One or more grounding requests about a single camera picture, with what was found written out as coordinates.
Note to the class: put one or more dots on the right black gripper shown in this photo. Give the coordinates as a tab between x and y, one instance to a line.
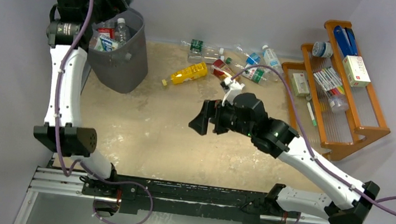
215	115

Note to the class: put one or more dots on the clear bottle white cap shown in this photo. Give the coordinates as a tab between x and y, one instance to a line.
122	34

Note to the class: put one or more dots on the yellow plastic bottle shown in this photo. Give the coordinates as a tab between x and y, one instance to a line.
189	73

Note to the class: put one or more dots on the amber tea bottle red label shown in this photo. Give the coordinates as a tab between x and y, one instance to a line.
221	70

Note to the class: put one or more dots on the green white label bottle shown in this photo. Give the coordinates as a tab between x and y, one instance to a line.
256	75

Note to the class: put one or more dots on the red label water bottle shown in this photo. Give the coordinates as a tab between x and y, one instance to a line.
107	31

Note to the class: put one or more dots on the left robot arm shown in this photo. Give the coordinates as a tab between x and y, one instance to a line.
69	33

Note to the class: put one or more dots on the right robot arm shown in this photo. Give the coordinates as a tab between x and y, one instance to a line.
345	200

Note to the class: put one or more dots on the grey mesh waste bin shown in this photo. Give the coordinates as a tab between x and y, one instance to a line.
122	70

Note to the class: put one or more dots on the green label clear bottle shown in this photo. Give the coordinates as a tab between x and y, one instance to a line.
199	51

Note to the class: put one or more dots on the blue label water bottle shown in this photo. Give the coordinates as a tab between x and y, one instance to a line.
271	59

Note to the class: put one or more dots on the green white small box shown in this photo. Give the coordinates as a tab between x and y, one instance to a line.
300	84

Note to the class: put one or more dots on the white green marker pen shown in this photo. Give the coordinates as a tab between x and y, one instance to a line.
311	113

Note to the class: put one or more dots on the wooden tiered rack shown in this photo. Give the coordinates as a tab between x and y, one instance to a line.
338	135

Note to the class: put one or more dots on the pack of coloured markers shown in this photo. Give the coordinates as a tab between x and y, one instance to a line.
329	81

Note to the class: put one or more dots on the small clear jar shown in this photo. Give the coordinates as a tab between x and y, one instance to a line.
338	103

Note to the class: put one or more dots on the round tape roll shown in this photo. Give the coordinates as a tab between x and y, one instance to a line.
322	49

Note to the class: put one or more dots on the white red box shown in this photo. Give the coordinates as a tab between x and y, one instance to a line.
356	72

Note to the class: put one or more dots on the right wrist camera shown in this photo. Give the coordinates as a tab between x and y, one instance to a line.
232	89

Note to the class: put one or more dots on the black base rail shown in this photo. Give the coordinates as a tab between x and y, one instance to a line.
143	194

